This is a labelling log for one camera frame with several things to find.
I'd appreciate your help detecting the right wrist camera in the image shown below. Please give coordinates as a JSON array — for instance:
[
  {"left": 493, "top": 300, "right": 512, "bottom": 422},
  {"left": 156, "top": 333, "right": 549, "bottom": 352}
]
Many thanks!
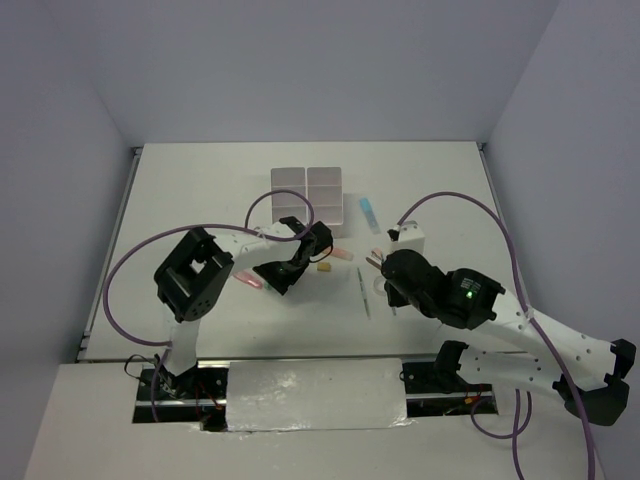
[{"left": 387, "top": 220, "right": 425, "bottom": 254}]

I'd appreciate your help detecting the silver foil cover plate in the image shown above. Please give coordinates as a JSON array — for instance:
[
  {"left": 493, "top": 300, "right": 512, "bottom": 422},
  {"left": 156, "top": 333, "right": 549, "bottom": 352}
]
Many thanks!
[{"left": 226, "top": 358, "right": 410, "bottom": 432}]

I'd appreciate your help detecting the pink stapler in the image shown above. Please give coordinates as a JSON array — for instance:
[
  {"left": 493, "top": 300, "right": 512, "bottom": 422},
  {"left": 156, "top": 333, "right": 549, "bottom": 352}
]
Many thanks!
[{"left": 365, "top": 248, "right": 385, "bottom": 270}]

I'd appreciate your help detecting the blue highlighter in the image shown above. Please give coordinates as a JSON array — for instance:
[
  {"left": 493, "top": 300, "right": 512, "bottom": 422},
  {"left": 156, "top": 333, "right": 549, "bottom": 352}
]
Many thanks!
[{"left": 359, "top": 197, "right": 381, "bottom": 235}]

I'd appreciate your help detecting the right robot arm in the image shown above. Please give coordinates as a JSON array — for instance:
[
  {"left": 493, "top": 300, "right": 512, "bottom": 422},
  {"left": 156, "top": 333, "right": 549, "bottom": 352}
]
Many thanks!
[{"left": 381, "top": 249, "right": 636, "bottom": 426}]

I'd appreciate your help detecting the clear tape roll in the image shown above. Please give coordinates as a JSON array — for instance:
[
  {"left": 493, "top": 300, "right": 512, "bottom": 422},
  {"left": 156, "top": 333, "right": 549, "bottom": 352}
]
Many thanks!
[{"left": 373, "top": 276, "right": 386, "bottom": 296}]

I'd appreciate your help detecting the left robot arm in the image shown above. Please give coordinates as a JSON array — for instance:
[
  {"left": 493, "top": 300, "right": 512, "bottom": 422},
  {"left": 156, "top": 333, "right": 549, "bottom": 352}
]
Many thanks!
[{"left": 154, "top": 216, "right": 333, "bottom": 399}]

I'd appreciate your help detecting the right white organizer tray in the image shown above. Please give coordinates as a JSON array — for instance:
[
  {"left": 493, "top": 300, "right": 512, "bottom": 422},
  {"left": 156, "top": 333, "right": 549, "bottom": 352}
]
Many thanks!
[{"left": 306, "top": 167, "right": 344, "bottom": 238}]

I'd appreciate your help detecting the green pen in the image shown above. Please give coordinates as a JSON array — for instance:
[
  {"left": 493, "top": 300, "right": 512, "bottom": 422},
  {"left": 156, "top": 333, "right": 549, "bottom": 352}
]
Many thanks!
[{"left": 356, "top": 267, "right": 372, "bottom": 320}]

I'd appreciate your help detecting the orange pink highlighter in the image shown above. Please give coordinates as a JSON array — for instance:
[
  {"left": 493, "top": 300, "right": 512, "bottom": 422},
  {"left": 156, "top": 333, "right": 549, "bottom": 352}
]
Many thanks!
[{"left": 331, "top": 247, "right": 354, "bottom": 261}]

